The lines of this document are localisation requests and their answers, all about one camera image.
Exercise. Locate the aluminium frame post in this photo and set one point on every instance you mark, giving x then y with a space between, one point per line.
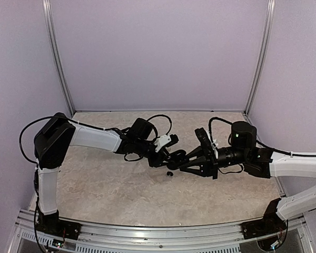
262 56
47 10

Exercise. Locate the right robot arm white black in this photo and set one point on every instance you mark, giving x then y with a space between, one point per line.
257 160

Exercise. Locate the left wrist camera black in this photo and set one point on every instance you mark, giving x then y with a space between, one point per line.
173 139

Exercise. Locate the black oval charging case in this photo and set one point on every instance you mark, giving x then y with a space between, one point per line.
175 159

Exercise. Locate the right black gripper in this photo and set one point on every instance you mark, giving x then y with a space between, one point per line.
209 166

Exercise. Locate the black earbud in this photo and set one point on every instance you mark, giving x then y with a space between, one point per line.
169 174

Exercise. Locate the left aluminium frame post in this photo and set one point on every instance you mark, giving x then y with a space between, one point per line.
47 10

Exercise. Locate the front aluminium rail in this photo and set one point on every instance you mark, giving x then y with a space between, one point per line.
99 237

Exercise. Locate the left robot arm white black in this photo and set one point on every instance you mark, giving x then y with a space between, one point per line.
61 134

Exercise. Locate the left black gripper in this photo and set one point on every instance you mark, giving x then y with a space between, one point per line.
157 162

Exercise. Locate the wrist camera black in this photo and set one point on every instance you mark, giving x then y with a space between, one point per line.
173 139
204 140

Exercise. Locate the right aluminium frame post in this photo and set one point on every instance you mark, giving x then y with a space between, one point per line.
262 56

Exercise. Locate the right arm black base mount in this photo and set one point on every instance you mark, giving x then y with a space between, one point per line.
268 224

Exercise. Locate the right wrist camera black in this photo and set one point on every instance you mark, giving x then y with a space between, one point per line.
204 140

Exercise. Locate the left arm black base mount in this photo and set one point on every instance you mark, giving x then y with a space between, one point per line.
53 225

